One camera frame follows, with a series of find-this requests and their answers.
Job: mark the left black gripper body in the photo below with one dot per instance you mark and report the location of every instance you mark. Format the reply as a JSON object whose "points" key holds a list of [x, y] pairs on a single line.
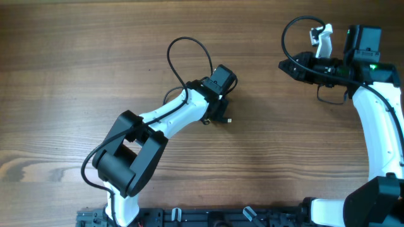
{"points": [[221, 111]]}

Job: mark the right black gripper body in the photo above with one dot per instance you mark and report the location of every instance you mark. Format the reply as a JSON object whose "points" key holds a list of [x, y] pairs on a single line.
{"points": [[305, 67]]}

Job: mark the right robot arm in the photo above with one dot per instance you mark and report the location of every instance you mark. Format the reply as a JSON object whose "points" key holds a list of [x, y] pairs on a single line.
{"points": [[374, 88]]}

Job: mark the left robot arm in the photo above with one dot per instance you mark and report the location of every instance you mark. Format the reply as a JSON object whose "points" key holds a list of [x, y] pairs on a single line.
{"points": [[129, 155]]}

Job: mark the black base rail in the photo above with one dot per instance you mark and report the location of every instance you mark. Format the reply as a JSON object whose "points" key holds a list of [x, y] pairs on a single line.
{"points": [[279, 216]]}

